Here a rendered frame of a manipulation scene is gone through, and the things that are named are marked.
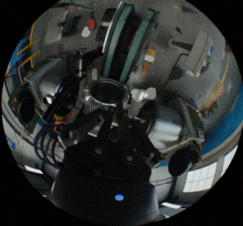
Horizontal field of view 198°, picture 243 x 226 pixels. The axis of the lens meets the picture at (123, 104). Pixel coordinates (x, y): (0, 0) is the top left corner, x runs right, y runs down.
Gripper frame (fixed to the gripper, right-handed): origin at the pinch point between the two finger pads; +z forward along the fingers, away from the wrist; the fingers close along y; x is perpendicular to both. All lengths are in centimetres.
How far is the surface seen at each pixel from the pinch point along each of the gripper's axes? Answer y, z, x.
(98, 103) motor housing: -6.7, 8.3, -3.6
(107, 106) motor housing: -3.3, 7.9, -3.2
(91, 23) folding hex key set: -30.4, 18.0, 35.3
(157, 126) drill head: 16.7, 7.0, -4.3
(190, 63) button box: 14.1, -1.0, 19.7
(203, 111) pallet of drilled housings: 209, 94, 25
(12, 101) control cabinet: -315, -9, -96
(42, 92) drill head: -38.7, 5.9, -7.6
